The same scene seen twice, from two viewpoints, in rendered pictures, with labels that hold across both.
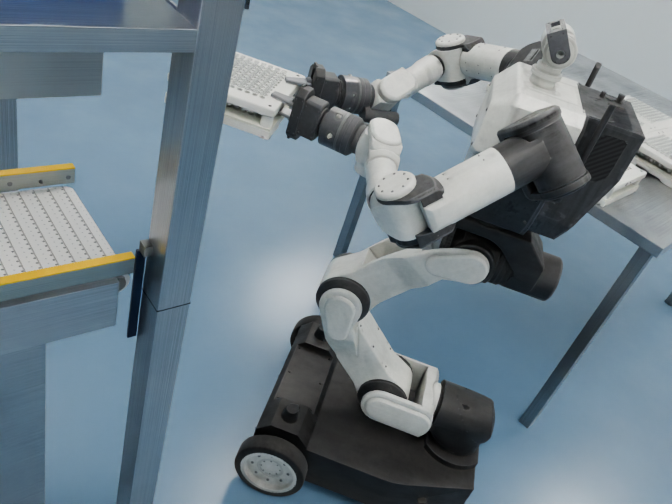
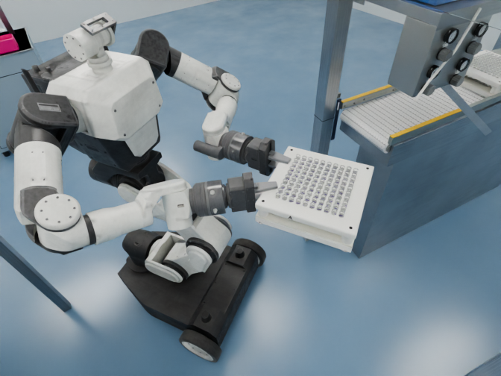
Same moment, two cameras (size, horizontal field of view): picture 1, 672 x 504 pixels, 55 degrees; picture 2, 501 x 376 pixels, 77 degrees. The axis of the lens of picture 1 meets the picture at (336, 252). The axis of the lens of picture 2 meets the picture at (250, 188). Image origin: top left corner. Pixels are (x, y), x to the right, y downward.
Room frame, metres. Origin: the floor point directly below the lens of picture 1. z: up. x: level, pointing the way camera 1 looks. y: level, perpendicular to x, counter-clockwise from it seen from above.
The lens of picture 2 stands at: (1.96, 0.41, 1.61)
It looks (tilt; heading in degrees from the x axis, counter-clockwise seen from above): 46 degrees down; 204
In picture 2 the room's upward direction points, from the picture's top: 4 degrees counter-clockwise
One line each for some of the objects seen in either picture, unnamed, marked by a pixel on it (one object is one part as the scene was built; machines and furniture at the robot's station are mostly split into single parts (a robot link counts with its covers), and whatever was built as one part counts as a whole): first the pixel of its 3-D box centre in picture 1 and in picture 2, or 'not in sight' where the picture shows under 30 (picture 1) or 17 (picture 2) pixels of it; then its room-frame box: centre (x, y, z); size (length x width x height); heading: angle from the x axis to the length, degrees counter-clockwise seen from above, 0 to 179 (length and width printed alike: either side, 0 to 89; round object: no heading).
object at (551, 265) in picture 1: (503, 250); (124, 169); (1.33, -0.38, 0.84); 0.28 x 0.13 x 0.18; 87
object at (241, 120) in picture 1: (236, 97); (314, 199); (1.37, 0.34, 0.97); 0.24 x 0.24 x 0.02; 87
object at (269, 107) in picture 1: (240, 78); (317, 186); (1.37, 0.34, 1.02); 0.25 x 0.24 x 0.02; 177
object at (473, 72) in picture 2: not in sight; (491, 67); (0.36, 0.87, 0.95); 0.25 x 0.24 x 0.02; 48
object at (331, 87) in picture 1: (331, 91); (230, 195); (1.48, 0.14, 1.02); 0.12 x 0.10 x 0.13; 119
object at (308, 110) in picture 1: (319, 121); (253, 151); (1.29, 0.13, 1.02); 0.12 x 0.10 x 0.13; 79
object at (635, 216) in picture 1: (605, 125); not in sight; (2.55, -0.85, 0.83); 1.50 x 1.10 x 0.04; 144
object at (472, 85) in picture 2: not in sight; (485, 77); (0.36, 0.87, 0.91); 0.24 x 0.24 x 0.02; 48
